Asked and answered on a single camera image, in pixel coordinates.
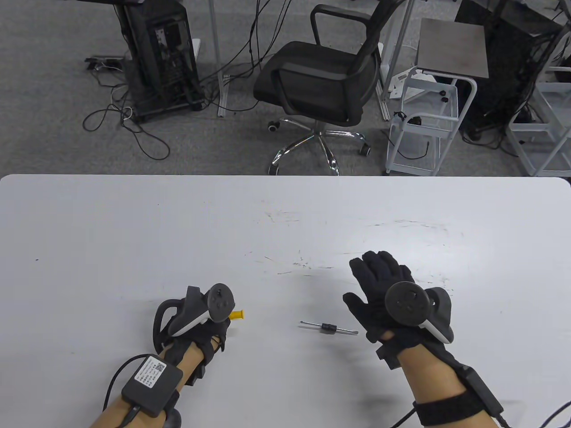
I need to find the metal screwdriver shaft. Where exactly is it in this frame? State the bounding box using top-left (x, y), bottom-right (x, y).
top-left (299, 320), bottom-right (359, 336)

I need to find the black computer tower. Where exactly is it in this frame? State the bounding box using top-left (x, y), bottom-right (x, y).
top-left (117, 0), bottom-right (202, 123)

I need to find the black hand controller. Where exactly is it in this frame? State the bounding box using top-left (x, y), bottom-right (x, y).
top-left (153, 283), bottom-right (236, 353)
top-left (385, 282), bottom-right (455, 344)

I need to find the black power strip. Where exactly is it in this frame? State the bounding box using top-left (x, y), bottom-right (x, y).
top-left (85, 56), bottom-right (124, 71)

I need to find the person's right forearm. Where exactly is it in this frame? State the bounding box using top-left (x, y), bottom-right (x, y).
top-left (399, 352), bottom-right (496, 428)

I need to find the black floor cable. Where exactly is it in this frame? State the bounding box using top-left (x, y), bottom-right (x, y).
top-left (83, 67), bottom-right (171, 161)

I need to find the black office chair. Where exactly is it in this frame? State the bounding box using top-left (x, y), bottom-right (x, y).
top-left (253, 0), bottom-right (411, 176)

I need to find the person's right hand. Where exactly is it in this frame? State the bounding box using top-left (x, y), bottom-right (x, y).
top-left (343, 251), bottom-right (455, 358)

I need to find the white metal rack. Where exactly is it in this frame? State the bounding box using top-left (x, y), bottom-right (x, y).
top-left (506, 27), bottom-right (571, 177)

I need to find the black right hand controller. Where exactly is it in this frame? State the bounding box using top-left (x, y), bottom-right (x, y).
top-left (385, 282), bottom-right (455, 344)

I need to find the hanging black cable bundle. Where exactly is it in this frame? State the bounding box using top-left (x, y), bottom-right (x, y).
top-left (199, 0), bottom-right (293, 112)

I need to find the white desk leg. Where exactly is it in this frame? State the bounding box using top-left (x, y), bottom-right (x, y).
top-left (377, 0), bottom-right (416, 121)
top-left (209, 0), bottom-right (231, 118)

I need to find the grey square board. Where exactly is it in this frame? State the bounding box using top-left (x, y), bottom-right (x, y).
top-left (415, 18), bottom-right (489, 81)

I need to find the black labelled wrist box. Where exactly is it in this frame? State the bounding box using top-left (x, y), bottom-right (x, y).
top-left (121, 354), bottom-right (184, 418)

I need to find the person's left hand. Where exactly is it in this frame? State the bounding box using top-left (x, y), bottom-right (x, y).
top-left (160, 317), bottom-right (232, 367)

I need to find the slim black wrist module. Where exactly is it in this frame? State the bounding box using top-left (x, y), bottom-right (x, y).
top-left (459, 366), bottom-right (505, 417)

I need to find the white wire cart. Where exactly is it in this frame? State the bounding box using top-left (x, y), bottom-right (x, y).
top-left (385, 67), bottom-right (478, 177)

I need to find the black mesh equipment tower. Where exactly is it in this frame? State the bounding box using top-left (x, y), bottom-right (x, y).
top-left (455, 0), bottom-right (565, 143)

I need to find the smooth black wrist cable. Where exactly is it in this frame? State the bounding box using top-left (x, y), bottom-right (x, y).
top-left (103, 354), bottom-right (150, 412)

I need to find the braided black cable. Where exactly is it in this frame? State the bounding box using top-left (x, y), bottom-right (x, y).
top-left (499, 401), bottom-right (571, 428)

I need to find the black right wrist strap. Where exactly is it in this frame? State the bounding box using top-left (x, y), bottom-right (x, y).
top-left (413, 390), bottom-right (485, 427)

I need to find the black left hand controller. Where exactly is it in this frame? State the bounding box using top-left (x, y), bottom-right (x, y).
top-left (153, 283), bottom-right (236, 353)

